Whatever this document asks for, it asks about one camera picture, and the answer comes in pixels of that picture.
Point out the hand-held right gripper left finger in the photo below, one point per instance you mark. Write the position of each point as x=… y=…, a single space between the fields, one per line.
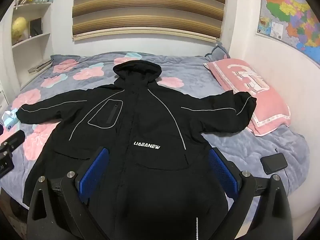
x=93 y=173

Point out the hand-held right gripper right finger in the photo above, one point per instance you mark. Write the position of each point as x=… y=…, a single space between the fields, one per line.
x=223 y=175

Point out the black hooded jacket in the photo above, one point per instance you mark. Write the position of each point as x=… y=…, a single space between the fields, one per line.
x=140 y=120

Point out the light blue white packet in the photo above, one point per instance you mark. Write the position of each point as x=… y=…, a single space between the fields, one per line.
x=10 y=120

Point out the black power bank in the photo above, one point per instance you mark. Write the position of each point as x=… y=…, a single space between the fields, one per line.
x=273 y=163

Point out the pink printed pillow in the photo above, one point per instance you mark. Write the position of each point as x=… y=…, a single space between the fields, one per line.
x=250 y=87

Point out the stack of flat books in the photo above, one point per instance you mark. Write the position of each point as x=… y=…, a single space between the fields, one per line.
x=40 y=66

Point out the grey floral blanket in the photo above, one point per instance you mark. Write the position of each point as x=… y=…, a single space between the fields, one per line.
x=195 y=80

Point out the white bookshelf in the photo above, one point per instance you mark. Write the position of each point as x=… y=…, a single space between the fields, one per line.
x=30 y=40

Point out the grey pillow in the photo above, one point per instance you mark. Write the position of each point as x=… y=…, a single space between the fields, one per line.
x=218 y=52

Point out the yellow plush toy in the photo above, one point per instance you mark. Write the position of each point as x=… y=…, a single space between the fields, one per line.
x=18 y=28

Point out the brown striped window blind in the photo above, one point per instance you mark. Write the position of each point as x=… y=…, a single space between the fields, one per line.
x=150 y=10

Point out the dark picture frame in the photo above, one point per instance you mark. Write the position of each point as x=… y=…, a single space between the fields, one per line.
x=35 y=27

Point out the colourful wall map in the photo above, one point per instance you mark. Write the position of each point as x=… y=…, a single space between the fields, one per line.
x=290 y=12

